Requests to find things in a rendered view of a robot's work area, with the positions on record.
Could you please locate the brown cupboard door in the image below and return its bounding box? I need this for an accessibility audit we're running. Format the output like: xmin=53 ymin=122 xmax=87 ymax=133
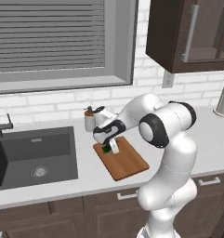
xmin=85 ymin=207 xmax=152 ymax=238
xmin=174 ymin=191 xmax=224 ymax=238
xmin=0 ymin=213 xmax=87 ymax=238

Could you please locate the brown fixed panel front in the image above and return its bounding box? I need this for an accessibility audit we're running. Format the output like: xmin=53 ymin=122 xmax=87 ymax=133
xmin=0 ymin=201 xmax=52 ymax=220

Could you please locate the green sponge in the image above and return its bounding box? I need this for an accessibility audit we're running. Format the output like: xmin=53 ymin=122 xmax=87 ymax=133
xmin=101 ymin=144 xmax=113 ymax=154

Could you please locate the white soap dispenser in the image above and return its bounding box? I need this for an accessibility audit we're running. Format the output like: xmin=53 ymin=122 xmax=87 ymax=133
xmin=84 ymin=105 xmax=98 ymax=133

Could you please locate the dark brown wall cupboard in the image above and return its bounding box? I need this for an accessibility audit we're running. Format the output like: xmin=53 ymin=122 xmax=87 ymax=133
xmin=145 ymin=0 xmax=224 ymax=74

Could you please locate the dark grey sink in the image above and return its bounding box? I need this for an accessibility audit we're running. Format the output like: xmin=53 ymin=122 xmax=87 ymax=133
xmin=0 ymin=125 xmax=80 ymax=192

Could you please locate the grey wall cupboard handle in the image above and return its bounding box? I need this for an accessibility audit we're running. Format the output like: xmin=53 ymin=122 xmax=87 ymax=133
xmin=180 ymin=4 xmax=200 ymax=63

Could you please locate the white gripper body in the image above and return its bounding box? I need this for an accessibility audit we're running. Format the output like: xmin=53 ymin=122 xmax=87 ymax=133
xmin=108 ymin=137 xmax=121 ymax=155

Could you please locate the grey window with blinds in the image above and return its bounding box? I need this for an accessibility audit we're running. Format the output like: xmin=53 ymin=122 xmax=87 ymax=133
xmin=0 ymin=0 xmax=139 ymax=96

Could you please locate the silver drawer handle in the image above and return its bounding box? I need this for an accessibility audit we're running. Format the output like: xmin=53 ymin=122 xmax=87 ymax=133
xmin=116 ymin=190 xmax=139 ymax=201
xmin=197 ymin=176 xmax=222 ymax=187

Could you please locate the brown drawer front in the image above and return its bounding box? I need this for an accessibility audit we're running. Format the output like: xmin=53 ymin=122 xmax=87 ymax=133
xmin=191 ymin=172 xmax=224 ymax=199
xmin=82 ymin=186 xmax=143 ymax=216

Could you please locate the grey wall socket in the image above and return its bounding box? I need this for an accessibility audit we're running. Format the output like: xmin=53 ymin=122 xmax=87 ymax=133
xmin=161 ymin=70 xmax=175 ymax=89

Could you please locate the wooden cutting board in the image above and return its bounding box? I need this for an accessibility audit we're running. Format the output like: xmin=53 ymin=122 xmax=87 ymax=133
xmin=92 ymin=136 xmax=151 ymax=182

